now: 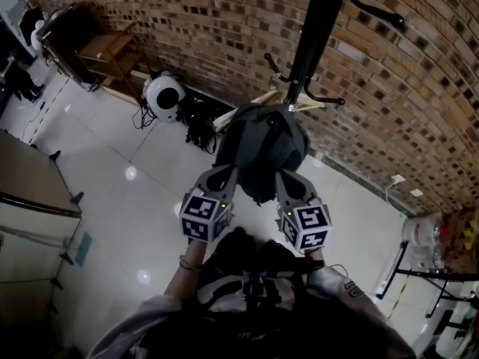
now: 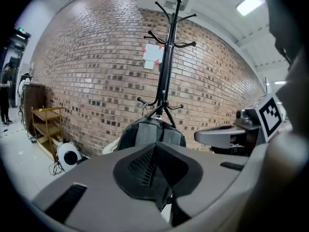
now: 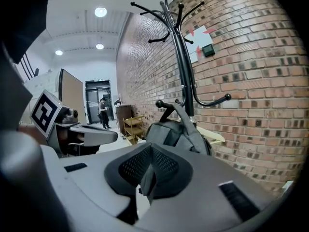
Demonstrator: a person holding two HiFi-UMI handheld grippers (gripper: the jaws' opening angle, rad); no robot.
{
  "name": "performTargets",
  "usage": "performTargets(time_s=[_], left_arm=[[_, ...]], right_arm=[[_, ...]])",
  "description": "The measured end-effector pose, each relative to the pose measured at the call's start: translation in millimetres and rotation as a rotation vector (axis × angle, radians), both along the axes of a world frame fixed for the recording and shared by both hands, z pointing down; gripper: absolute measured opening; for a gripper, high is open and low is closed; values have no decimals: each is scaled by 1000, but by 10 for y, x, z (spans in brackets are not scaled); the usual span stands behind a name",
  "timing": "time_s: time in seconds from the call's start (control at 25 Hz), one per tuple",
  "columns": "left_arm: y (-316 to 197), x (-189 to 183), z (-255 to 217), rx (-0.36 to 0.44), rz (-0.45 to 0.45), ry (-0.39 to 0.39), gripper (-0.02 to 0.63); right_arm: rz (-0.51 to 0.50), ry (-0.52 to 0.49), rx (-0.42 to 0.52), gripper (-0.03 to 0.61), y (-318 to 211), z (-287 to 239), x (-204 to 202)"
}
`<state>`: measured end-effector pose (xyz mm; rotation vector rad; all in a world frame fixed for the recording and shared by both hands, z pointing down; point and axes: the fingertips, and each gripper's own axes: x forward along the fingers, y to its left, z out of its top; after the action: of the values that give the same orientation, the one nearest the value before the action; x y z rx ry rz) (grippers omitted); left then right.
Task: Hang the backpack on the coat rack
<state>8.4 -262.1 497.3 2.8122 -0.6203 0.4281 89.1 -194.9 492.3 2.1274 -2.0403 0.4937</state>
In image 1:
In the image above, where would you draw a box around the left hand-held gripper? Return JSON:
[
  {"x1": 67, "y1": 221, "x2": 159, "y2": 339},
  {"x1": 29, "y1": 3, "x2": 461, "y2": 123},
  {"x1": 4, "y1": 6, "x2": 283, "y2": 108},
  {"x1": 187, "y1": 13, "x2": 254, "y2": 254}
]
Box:
[{"x1": 178, "y1": 164, "x2": 241, "y2": 245}]

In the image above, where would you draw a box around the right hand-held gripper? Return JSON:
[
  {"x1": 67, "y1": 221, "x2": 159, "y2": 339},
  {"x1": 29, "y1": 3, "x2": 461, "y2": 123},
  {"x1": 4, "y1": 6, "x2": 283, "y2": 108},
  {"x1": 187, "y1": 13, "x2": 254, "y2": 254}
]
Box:
[{"x1": 275, "y1": 170, "x2": 334, "y2": 257}]

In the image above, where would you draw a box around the black coat rack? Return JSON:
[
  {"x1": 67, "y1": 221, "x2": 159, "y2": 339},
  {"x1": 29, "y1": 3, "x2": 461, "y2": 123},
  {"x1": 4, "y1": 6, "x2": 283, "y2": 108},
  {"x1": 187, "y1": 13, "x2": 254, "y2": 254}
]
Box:
[{"x1": 263, "y1": 0, "x2": 456, "y2": 114}]

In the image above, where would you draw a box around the person's right forearm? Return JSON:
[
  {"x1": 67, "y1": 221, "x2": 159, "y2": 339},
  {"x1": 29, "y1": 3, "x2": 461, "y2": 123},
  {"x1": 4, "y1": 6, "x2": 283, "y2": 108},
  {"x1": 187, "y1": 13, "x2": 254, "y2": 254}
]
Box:
[{"x1": 303, "y1": 247, "x2": 377, "y2": 316}]

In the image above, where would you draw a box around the person's left forearm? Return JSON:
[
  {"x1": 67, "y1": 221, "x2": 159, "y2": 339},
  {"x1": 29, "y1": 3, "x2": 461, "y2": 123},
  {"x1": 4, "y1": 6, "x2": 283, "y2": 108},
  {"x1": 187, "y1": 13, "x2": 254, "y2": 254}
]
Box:
[{"x1": 163, "y1": 237, "x2": 211, "y2": 299}]

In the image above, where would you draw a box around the wooden hanger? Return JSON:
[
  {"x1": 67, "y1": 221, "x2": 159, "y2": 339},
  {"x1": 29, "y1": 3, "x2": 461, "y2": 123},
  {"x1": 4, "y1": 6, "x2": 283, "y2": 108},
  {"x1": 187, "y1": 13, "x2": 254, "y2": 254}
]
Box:
[{"x1": 212, "y1": 89, "x2": 326, "y2": 133}]

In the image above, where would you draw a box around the white round robot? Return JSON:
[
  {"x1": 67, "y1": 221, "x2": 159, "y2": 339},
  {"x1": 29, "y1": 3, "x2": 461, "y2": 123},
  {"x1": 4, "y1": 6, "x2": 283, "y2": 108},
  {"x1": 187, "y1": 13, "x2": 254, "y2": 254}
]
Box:
[{"x1": 144, "y1": 73, "x2": 187, "y2": 124}]

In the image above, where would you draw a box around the black chest harness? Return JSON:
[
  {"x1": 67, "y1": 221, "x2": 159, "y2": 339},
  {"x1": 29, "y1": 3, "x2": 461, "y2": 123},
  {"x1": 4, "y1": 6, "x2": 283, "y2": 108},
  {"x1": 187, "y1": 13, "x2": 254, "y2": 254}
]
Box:
[{"x1": 209, "y1": 227, "x2": 325, "y2": 351}]

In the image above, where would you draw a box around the clear plastic bag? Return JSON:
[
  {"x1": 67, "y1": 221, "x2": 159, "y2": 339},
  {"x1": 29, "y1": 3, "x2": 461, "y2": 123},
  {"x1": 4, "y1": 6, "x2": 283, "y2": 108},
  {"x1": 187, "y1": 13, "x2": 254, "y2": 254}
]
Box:
[{"x1": 401, "y1": 214, "x2": 451, "y2": 273}]

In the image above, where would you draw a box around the person's torso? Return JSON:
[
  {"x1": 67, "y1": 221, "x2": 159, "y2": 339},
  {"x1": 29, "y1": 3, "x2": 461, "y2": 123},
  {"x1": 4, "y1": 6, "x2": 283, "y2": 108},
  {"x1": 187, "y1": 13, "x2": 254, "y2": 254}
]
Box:
[{"x1": 86, "y1": 227, "x2": 417, "y2": 359}]

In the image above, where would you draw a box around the teal floor pad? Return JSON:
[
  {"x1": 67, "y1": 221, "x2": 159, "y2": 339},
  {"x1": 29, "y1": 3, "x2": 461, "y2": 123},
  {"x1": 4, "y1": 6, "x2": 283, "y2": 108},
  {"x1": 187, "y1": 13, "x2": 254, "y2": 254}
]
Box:
[{"x1": 73, "y1": 231, "x2": 94, "y2": 268}]

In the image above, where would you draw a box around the wooden shelf unit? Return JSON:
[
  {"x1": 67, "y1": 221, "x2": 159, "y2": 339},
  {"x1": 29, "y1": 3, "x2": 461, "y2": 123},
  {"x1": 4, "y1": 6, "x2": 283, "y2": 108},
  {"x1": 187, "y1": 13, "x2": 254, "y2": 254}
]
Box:
[{"x1": 73, "y1": 19, "x2": 151, "y2": 101}]

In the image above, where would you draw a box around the red and yellow box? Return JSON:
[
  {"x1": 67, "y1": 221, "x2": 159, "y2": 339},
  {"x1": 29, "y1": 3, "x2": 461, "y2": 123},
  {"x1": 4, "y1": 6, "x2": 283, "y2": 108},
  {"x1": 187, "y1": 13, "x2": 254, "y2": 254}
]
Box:
[{"x1": 440, "y1": 206, "x2": 479, "y2": 269}]

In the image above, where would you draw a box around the brown partition panel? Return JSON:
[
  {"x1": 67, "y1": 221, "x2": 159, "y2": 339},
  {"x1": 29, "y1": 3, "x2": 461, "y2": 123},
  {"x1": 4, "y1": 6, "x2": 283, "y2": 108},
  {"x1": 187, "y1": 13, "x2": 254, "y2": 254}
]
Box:
[{"x1": 0, "y1": 128, "x2": 84, "y2": 221}]

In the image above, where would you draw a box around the dark wooden cabinet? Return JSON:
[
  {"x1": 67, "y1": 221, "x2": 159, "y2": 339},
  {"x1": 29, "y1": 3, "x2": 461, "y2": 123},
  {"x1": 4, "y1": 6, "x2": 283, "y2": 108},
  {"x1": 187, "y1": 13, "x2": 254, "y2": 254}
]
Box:
[{"x1": 38, "y1": 4, "x2": 103, "y2": 92}]

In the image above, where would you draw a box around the bundle of black cables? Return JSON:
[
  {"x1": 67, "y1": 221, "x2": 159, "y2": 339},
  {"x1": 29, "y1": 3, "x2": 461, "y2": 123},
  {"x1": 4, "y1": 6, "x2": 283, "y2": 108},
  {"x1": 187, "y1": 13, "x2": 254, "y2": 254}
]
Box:
[{"x1": 184, "y1": 87, "x2": 219, "y2": 153}]

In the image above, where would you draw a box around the thin wrist bracelet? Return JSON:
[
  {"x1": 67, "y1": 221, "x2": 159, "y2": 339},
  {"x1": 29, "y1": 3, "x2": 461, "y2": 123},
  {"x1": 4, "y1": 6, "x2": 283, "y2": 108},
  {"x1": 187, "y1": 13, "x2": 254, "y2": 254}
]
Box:
[{"x1": 177, "y1": 254, "x2": 203, "y2": 273}]

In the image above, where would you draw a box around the thin black floor cable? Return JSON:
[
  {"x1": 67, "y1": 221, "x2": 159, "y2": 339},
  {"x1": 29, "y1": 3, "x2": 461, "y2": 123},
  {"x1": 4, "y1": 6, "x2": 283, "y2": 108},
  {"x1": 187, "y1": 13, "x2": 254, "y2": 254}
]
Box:
[{"x1": 132, "y1": 102, "x2": 157, "y2": 131}]

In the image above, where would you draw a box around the black metal table frame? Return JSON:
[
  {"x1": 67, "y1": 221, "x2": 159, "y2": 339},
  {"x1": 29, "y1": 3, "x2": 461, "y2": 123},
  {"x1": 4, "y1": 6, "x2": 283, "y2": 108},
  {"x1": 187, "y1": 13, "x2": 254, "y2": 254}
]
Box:
[{"x1": 373, "y1": 239, "x2": 479, "y2": 352}]

